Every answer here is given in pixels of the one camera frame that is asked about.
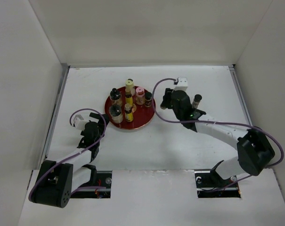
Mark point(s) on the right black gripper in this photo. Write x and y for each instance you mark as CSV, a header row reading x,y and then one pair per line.
x,y
167,97

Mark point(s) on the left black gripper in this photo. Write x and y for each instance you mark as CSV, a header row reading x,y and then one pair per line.
x,y
101,125

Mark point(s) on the black knob glass jar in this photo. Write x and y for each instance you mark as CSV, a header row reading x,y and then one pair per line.
x,y
116,97

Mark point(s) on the pink cap spice jar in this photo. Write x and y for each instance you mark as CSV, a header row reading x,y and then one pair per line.
x,y
140,96

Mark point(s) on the yellow label bottle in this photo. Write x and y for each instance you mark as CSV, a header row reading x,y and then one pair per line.
x,y
129,99
128,112

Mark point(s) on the yellow cap spice jar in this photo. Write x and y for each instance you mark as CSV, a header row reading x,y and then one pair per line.
x,y
130,85

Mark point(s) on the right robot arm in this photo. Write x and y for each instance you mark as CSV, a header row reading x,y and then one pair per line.
x,y
254,151

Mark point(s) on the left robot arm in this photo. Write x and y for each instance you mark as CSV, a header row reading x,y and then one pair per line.
x,y
58,180

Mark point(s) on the red round tray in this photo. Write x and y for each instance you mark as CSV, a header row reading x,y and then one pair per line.
x,y
141,117

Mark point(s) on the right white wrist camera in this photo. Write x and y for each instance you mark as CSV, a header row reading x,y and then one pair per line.
x,y
181,83

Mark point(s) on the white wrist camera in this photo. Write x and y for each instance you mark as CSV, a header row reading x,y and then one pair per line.
x,y
79,122
181,83

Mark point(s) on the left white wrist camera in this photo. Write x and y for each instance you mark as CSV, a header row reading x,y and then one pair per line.
x,y
79,122

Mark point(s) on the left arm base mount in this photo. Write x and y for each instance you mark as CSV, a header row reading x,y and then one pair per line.
x,y
97,188

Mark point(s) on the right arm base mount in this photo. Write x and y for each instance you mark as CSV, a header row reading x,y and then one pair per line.
x,y
213,186

